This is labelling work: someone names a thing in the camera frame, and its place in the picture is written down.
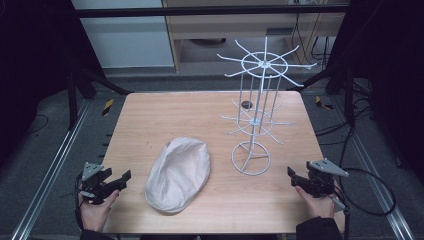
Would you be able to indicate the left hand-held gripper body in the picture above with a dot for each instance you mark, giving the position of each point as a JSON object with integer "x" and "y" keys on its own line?
{"x": 94, "y": 186}

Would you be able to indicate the yellow black striped tape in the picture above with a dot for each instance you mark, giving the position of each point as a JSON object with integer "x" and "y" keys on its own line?
{"x": 107, "y": 107}
{"x": 321, "y": 103}

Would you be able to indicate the light wooden desk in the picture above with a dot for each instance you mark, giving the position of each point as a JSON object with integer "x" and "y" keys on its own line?
{"x": 233, "y": 28}

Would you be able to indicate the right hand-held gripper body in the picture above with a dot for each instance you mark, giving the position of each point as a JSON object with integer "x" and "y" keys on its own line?
{"x": 320, "y": 180}

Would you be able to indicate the white cap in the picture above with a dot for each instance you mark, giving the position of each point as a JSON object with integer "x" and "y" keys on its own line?
{"x": 178, "y": 175}

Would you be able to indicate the black horizontal frame bar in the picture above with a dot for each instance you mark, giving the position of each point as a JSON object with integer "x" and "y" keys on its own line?
{"x": 200, "y": 11}

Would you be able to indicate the person's left hand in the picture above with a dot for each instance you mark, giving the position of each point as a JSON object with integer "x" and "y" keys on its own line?
{"x": 95, "y": 213}

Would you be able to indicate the white cabinet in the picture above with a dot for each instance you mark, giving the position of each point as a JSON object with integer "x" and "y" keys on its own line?
{"x": 126, "y": 43}

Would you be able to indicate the person's right hand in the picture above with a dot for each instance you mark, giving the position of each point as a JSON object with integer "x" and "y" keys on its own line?
{"x": 318, "y": 205}

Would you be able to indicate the dark round table grommet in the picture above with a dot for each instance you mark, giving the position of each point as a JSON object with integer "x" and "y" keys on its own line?
{"x": 247, "y": 104}

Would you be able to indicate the black metal stand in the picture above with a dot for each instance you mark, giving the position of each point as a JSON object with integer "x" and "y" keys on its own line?
{"x": 72, "y": 100}
{"x": 348, "y": 96}

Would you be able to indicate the aluminium floor rail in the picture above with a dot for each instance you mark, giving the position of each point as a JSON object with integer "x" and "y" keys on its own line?
{"x": 50, "y": 173}
{"x": 376, "y": 186}

